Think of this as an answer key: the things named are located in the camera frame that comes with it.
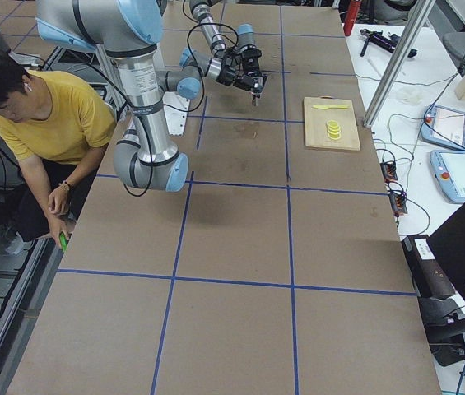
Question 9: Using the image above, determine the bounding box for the crumpled clear plastic wrap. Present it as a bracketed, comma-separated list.
[395, 86, 424, 106]

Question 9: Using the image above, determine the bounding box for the aluminium frame post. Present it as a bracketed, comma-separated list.
[363, 0, 435, 128]

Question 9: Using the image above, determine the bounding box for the bamboo cutting board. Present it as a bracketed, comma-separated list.
[303, 97, 360, 151]

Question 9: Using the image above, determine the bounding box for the yellow plastic knife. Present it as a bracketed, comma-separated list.
[312, 104, 349, 110]

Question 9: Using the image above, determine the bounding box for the blue teach pendant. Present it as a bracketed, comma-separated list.
[430, 150, 465, 204]
[421, 105, 465, 150]

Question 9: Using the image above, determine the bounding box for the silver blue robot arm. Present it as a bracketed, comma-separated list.
[36, 1, 267, 192]
[188, 1, 267, 94]

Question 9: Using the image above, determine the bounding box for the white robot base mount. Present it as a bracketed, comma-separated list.
[163, 92, 190, 136]

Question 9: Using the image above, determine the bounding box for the near blue teach pendant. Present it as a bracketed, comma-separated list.
[430, 150, 465, 204]

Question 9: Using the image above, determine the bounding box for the far blue teach pendant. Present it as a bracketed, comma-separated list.
[421, 105, 465, 150]

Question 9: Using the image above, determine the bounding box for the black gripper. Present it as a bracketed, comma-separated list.
[216, 49, 251, 91]
[239, 45, 268, 91]

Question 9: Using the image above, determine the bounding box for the steel jigger measuring cup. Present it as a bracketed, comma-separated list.
[252, 93, 260, 107]

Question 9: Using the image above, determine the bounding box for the person in yellow shirt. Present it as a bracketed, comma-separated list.
[0, 50, 116, 244]

